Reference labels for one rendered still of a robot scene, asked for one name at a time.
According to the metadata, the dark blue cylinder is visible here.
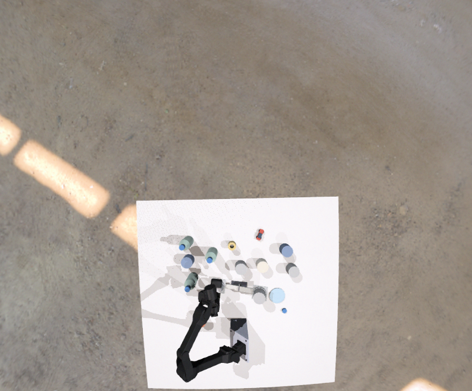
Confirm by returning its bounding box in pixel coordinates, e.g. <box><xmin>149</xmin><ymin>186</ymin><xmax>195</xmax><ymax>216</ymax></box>
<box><xmin>181</xmin><ymin>254</ymin><xmax>194</xmax><ymax>269</ymax></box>
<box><xmin>279</xmin><ymin>243</ymin><xmax>293</xmax><ymax>257</ymax></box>

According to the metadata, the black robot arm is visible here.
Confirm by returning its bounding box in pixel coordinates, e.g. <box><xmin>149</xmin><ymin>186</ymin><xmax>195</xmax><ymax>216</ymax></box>
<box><xmin>176</xmin><ymin>284</ymin><xmax>246</xmax><ymax>383</ymax></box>

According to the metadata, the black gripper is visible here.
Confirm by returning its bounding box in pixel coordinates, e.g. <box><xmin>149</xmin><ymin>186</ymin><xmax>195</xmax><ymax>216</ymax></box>
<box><xmin>211</xmin><ymin>278</ymin><xmax>222</xmax><ymax>312</ymax></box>

